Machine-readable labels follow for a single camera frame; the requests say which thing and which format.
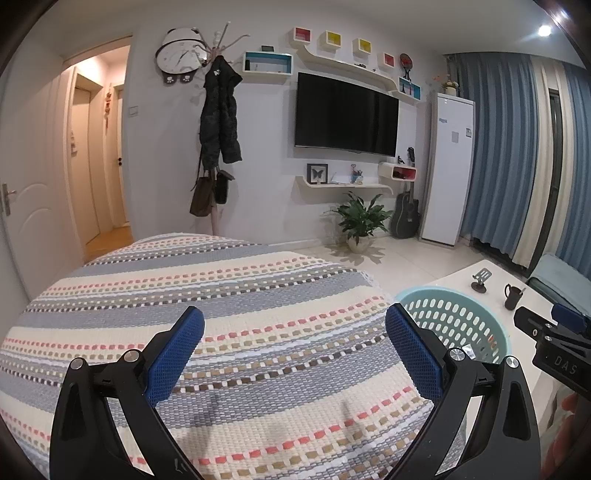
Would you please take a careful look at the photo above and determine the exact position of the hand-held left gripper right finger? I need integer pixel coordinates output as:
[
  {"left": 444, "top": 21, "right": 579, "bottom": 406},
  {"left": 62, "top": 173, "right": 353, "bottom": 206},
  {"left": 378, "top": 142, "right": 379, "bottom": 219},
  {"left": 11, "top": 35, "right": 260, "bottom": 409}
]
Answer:
[{"left": 385, "top": 302, "right": 541, "bottom": 480}]

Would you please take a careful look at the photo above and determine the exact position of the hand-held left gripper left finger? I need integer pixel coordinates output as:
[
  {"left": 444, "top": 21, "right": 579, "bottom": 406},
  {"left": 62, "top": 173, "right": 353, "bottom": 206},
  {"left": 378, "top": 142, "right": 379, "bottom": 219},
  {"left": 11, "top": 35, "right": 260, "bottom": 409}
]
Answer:
[{"left": 48, "top": 305, "right": 206, "bottom": 480}]

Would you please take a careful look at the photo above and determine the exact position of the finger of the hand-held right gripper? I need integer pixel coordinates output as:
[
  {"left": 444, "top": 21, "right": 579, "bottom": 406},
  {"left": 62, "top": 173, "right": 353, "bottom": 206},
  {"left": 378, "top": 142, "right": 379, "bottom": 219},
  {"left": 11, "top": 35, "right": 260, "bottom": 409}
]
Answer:
[
  {"left": 514, "top": 306, "right": 555, "bottom": 340},
  {"left": 551, "top": 303, "right": 591, "bottom": 334}
]

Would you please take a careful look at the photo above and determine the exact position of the light blue plastic basket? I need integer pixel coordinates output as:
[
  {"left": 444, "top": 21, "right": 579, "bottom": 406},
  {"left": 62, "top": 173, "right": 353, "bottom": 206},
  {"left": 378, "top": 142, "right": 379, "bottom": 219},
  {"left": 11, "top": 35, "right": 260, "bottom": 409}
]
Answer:
[{"left": 397, "top": 286, "right": 514, "bottom": 370}]

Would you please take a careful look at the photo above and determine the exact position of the person's right hand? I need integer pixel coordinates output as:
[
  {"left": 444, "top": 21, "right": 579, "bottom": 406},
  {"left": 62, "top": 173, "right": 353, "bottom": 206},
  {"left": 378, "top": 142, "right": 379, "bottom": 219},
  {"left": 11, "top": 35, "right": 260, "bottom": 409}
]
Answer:
[{"left": 556, "top": 391, "right": 591, "bottom": 455}]

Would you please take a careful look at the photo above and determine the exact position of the black mug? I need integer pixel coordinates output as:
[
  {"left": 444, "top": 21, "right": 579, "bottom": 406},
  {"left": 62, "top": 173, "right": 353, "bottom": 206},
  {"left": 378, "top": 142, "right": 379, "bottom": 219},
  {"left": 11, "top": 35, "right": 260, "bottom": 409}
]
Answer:
[{"left": 503, "top": 283, "right": 527, "bottom": 310}]

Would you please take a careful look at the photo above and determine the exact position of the blue cushioned seat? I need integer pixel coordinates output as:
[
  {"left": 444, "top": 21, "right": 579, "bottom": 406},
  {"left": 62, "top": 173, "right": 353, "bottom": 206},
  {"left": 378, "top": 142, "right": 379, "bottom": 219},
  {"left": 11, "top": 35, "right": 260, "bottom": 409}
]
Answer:
[{"left": 526, "top": 253, "right": 591, "bottom": 315}]

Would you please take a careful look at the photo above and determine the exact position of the striped woven blanket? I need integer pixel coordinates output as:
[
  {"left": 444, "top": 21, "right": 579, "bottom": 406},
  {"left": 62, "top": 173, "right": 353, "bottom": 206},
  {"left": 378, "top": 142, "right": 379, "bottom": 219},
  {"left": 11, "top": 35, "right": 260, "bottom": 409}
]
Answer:
[{"left": 0, "top": 233, "right": 467, "bottom": 480}]

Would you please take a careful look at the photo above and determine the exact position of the blue curtain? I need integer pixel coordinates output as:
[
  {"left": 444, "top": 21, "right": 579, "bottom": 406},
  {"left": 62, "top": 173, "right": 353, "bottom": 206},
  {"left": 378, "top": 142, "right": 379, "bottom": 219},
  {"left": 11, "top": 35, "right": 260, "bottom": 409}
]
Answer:
[
  {"left": 554, "top": 62, "right": 591, "bottom": 287},
  {"left": 455, "top": 53, "right": 541, "bottom": 266}
]

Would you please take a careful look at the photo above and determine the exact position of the beige curtain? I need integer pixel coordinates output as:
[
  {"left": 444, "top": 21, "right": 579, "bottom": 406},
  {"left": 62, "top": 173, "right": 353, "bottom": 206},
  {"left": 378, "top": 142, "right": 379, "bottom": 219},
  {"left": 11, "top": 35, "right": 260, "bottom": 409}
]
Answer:
[{"left": 512, "top": 55, "right": 566, "bottom": 268}]

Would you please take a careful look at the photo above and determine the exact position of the black acoustic guitar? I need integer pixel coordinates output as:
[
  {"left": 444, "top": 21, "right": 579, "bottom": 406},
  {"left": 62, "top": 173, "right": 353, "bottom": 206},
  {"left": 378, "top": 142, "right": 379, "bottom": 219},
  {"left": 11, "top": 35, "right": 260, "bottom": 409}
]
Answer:
[{"left": 390, "top": 147, "right": 421, "bottom": 239}]

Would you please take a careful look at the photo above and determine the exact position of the pink coat rack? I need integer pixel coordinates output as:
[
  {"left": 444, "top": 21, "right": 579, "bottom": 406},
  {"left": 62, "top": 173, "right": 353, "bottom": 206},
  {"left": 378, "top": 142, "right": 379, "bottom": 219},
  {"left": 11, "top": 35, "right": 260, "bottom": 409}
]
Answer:
[{"left": 203, "top": 21, "right": 252, "bottom": 236}]

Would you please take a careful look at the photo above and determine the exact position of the potted green plant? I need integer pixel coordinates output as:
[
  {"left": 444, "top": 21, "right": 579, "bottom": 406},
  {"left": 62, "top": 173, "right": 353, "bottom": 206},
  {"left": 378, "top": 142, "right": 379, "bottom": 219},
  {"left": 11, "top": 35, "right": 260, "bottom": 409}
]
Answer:
[{"left": 325, "top": 191, "right": 393, "bottom": 253}]

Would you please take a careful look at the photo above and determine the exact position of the brown hanging bag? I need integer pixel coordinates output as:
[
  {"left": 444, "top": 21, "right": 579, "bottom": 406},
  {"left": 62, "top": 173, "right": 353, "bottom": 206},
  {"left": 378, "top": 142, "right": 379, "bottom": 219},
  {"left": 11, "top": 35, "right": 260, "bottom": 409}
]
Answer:
[{"left": 189, "top": 166, "right": 217, "bottom": 217}]

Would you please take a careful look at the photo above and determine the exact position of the white standing air conditioner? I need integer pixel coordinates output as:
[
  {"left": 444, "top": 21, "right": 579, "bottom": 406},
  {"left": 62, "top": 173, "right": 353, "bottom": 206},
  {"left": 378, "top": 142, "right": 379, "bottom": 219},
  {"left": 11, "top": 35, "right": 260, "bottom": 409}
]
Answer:
[{"left": 419, "top": 91, "right": 476, "bottom": 245}]

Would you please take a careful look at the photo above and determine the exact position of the black hanging bag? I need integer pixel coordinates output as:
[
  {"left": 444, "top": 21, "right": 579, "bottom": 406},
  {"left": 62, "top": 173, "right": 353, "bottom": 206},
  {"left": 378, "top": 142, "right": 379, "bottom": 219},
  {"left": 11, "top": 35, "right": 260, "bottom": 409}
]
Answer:
[{"left": 213, "top": 170, "right": 234, "bottom": 205}]

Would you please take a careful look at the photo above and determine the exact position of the white cubby with red interior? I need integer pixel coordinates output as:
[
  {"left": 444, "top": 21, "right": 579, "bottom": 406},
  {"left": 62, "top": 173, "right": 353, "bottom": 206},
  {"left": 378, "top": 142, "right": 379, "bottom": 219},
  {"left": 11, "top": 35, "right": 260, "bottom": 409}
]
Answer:
[{"left": 378, "top": 161, "right": 416, "bottom": 182}]

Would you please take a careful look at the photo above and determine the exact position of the white room door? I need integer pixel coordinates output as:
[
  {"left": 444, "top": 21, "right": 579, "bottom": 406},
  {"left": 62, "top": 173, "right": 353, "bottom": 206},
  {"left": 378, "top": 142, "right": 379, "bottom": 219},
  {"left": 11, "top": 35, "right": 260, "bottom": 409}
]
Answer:
[{"left": 0, "top": 69, "right": 70, "bottom": 319}]

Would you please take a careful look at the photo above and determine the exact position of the white hallway door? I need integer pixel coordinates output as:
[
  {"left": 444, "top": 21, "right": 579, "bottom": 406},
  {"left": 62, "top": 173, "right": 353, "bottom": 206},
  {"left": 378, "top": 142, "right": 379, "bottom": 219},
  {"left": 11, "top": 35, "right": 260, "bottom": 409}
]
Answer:
[
  {"left": 69, "top": 74, "right": 102, "bottom": 245},
  {"left": 113, "top": 85, "right": 127, "bottom": 227}
]

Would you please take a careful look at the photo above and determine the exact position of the dark hanging coat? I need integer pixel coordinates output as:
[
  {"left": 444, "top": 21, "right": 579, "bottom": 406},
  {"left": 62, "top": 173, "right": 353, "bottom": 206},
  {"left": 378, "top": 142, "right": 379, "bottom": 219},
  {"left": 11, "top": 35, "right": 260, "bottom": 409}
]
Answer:
[{"left": 198, "top": 54, "right": 244, "bottom": 171}]

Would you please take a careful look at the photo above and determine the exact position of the long curved upper shelf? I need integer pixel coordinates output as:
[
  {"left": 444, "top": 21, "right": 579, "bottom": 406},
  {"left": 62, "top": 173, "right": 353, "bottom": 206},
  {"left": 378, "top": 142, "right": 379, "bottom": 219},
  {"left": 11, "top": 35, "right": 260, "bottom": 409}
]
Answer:
[{"left": 295, "top": 44, "right": 422, "bottom": 100}]

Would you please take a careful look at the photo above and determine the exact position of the white shelf box blue interior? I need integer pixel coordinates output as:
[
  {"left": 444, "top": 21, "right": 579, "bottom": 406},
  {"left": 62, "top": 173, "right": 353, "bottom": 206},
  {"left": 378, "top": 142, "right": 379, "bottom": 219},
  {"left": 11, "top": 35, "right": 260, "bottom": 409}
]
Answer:
[{"left": 242, "top": 51, "right": 295, "bottom": 77}]

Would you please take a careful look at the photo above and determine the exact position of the white curved wall shelf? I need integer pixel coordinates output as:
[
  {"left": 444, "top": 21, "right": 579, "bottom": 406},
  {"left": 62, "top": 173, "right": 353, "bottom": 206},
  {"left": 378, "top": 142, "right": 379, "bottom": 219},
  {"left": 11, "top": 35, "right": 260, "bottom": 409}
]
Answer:
[{"left": 295, "top": 178, "right": 394, "bottom": 199}]

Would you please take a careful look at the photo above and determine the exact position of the black wall television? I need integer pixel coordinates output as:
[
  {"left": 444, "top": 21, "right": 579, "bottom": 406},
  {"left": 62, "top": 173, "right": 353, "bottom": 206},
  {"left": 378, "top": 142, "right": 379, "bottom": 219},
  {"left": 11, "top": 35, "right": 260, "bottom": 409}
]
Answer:
[{"left": 294, "top": 71, "right": 400, "bottom": 158}]

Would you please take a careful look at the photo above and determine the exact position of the panda wall clock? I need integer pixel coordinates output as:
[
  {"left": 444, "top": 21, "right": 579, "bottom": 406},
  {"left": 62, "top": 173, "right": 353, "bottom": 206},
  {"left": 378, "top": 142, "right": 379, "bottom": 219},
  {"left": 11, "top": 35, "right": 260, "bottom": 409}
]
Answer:
[{"left": 154, "top": 28, "right": 208, "bottom": 86}]

